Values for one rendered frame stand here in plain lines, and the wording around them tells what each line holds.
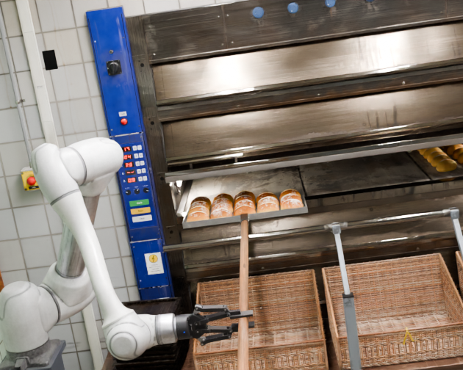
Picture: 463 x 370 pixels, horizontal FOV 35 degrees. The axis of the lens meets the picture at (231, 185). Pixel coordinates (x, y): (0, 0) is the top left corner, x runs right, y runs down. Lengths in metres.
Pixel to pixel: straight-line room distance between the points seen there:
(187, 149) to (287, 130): 0.46
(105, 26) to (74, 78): 0.27
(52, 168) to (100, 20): 1.12
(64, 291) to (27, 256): 0.93
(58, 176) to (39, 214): 1.25
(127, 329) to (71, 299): 0.69
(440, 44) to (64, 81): 1.65
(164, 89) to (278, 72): 0.50
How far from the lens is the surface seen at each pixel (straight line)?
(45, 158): 2.33
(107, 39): 3.29
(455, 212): 3.12
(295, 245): 3.46
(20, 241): 3.62
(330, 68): 3.28
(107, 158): 2.42
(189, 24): 3.28
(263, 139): 3.31
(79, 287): 2.74
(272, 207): 3.23
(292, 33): 3.28
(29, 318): 2.68
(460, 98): 3.43
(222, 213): 3.24
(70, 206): 2.31
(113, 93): 3.31
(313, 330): 3.50
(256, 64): 3.28
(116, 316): 2.14
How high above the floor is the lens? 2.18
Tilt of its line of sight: 15 degrees down
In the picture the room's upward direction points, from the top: 8 degrees counter-clockwise
